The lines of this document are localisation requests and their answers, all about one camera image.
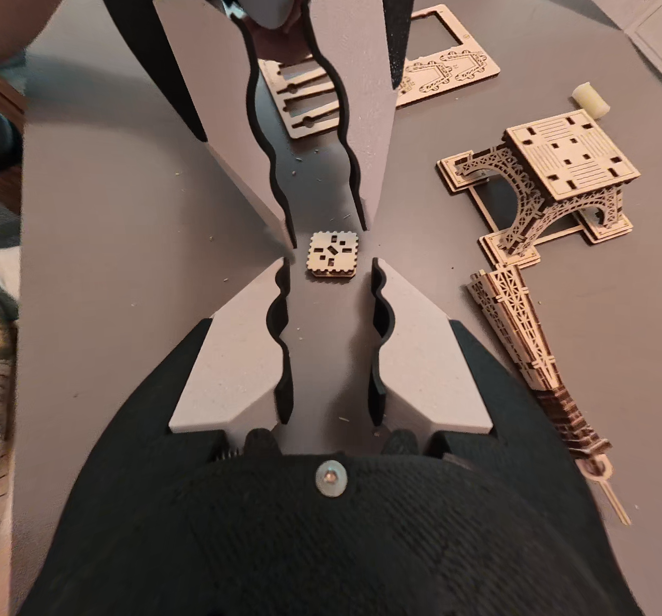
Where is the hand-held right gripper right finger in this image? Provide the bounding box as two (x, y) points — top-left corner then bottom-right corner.
(368, 258), (494, 433)

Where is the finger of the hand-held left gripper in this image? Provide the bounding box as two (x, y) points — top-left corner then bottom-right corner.
(304, 0), (400, 232)
(152, 0), (298, 250)

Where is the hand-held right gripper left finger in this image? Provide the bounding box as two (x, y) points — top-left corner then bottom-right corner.
(168, 258), (294, 433)

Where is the wooden tower model spire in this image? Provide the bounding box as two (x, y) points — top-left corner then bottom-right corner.
(465, 264), (633, 526)

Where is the small toothed wooden square plate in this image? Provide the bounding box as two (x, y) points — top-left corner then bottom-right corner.
(308, 231), (361, 275)

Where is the grey desk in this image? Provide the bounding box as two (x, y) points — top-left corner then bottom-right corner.
(10, 0), (662, 616)

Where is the person's left hand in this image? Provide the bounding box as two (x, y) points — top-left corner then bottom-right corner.
(257, 0), (317, 63)

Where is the laser-cut wooden parts sheet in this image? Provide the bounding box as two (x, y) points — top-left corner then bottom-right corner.
(257, 4), (501, 140)

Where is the wooden tower model base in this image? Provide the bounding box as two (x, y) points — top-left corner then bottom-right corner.
(436, 110), (642, 270)

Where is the white wax cylinder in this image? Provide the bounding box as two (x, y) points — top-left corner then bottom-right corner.
(571, 82), (611, 121)

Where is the paper assembly instruction sheet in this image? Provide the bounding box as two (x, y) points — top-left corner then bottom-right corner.
(553, 0), (662, 79)

